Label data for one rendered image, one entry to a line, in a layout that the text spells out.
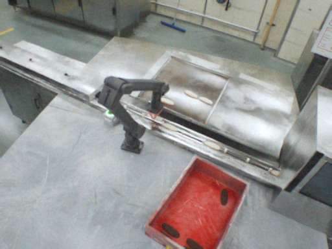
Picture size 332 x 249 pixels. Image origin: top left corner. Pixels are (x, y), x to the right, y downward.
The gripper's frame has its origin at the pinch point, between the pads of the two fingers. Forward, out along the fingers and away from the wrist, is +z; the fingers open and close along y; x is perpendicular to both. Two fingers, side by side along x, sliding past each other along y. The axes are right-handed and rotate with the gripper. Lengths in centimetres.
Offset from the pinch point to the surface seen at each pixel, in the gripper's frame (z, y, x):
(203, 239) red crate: 6, -53, -56
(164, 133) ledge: 1.9, -7.8, -11.0
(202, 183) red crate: 6, -25, -44
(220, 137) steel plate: 6.0, 11.8, -41.3
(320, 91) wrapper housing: -42, 23, -81
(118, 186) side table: 6, -49, -7
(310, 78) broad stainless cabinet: 18, 165, -103
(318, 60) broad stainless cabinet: -4, 165, -101
